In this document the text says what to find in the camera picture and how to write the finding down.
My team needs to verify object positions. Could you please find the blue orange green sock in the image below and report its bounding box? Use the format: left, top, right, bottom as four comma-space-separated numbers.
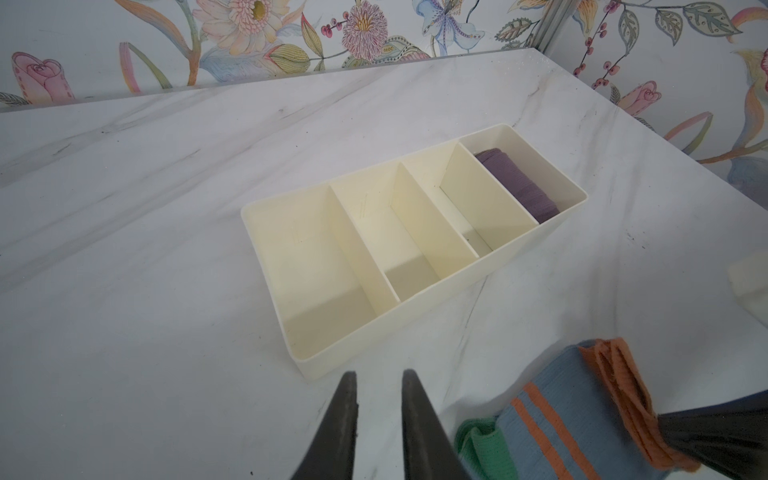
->
454, 338, 701, 479

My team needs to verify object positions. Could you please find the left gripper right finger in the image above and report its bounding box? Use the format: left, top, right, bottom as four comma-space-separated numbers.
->
401, 369, 470, 480

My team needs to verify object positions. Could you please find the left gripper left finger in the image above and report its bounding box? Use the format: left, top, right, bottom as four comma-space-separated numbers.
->
292, 371, 359, 480

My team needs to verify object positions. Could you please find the right aluminium corner post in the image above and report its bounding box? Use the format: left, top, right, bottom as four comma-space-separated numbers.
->
529, 0, 580, 56

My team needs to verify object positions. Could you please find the rolled purple sock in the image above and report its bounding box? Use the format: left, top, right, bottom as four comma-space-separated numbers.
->
476, 148, 560, 224

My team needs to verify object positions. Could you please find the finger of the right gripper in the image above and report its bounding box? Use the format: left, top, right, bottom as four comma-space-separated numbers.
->
658, 391, 767, 479

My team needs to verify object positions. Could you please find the cream divided organizer tray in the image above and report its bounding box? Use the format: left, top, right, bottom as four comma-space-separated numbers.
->
241, 124, 588, 380

